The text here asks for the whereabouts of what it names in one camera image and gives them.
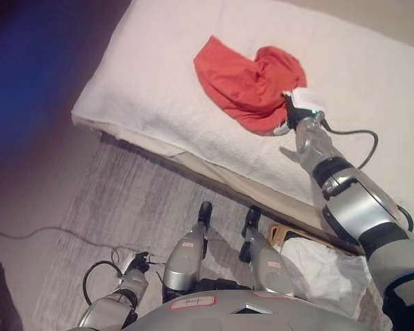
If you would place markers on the silver right robot leg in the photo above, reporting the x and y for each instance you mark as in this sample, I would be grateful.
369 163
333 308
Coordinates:
267 265

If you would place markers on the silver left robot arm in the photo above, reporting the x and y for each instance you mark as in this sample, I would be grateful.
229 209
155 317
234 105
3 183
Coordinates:
114 303

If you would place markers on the white terry blanket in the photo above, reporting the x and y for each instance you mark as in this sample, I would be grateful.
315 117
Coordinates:
158 86

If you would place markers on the silver left robot leg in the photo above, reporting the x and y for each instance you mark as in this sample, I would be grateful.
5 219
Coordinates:
184 255

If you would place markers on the brown bed frame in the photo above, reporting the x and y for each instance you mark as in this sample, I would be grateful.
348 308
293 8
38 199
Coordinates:
227 193

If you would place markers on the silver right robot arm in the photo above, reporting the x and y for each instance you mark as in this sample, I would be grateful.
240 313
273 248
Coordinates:
359 207

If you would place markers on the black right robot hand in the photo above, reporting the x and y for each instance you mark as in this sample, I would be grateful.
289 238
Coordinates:
296 110

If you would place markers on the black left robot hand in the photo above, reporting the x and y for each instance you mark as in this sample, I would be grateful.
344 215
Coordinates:
138 262

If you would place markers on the beige duvet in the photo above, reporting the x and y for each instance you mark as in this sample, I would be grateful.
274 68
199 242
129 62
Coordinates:
407 20

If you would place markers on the silver robot leg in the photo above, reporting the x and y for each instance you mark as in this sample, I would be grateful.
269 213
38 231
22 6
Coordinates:
184 255
267 265

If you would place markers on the grey area rug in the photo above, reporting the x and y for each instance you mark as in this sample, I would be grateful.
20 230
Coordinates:
107 193

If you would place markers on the orange garment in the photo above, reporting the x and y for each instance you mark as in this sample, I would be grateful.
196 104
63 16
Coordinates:
245 82

